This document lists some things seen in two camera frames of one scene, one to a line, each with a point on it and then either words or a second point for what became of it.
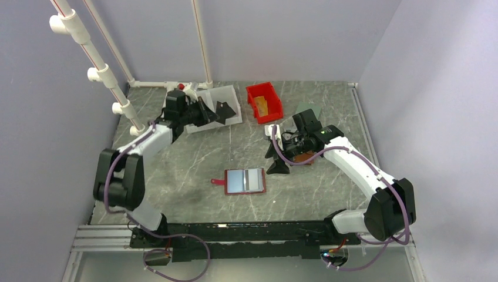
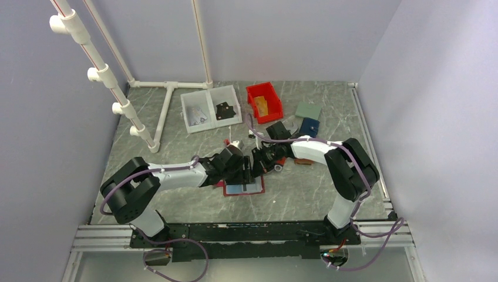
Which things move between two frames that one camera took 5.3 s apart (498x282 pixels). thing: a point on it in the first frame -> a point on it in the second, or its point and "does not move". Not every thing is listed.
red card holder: x=243 y=181 does not move
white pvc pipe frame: x=69 y=22 does not move
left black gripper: x=207 y=115 -> x=244 y=176
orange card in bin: x=262 y=106 does not move
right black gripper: x=279 y=167 -> x=260 y=166
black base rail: x=243 y=241 does not move
